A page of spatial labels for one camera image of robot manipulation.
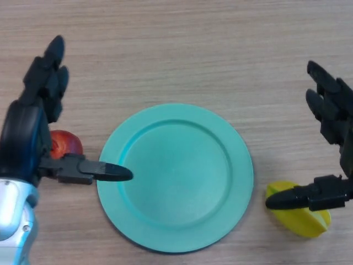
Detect red apple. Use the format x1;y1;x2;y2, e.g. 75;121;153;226
49;130;84;161

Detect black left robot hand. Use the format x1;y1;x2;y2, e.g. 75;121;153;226
0;35;133;188

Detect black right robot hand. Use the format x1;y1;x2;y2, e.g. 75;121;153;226
265;60;353;212

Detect teal round plate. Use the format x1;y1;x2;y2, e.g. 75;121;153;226
98;103;254;253

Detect yellow starfruit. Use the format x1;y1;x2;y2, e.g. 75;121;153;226
265;181;331;238

